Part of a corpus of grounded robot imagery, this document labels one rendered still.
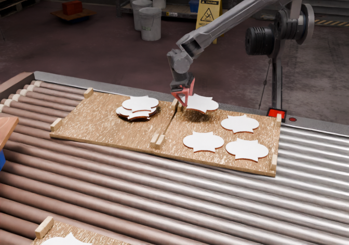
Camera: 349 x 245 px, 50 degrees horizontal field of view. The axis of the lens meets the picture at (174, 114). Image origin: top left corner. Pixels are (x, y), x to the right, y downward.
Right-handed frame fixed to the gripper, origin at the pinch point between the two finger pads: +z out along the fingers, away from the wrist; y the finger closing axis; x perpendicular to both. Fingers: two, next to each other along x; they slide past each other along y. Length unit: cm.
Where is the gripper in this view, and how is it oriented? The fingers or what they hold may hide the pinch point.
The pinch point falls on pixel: (187, 99)
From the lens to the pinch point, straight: 144.3
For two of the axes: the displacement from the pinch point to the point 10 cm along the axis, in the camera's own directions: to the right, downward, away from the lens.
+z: 2.6, 8.6, 4.3
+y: -2.7, 4.9, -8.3
